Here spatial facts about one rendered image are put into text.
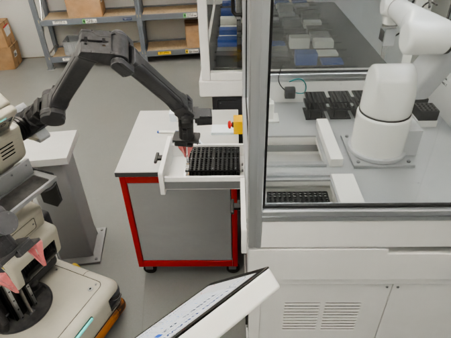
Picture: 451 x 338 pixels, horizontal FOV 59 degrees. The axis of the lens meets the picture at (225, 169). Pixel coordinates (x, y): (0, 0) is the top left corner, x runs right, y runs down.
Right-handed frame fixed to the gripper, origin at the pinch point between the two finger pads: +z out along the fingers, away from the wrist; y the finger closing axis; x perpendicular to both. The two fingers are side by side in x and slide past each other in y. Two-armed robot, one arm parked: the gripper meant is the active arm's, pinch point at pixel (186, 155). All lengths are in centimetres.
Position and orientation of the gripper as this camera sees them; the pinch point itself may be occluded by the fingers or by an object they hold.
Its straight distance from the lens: 160.6
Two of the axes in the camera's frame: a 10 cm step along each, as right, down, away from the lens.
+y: -10.0, -0.7, 0.5
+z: -0.3, 7.8, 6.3
